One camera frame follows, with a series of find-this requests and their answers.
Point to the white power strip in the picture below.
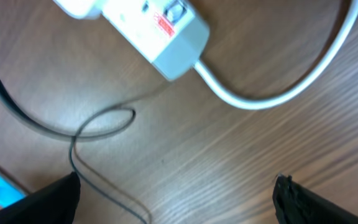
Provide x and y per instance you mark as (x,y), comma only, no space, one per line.
(170,34)

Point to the white charger plug adapter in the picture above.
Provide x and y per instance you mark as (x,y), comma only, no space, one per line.
(81,9)

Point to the blue screen Galaxy smartphone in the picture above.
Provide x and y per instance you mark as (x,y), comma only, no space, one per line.
(10,190)

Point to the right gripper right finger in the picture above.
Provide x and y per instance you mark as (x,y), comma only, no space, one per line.
(295,204)

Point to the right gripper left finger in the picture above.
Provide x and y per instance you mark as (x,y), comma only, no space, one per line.
(53,204)

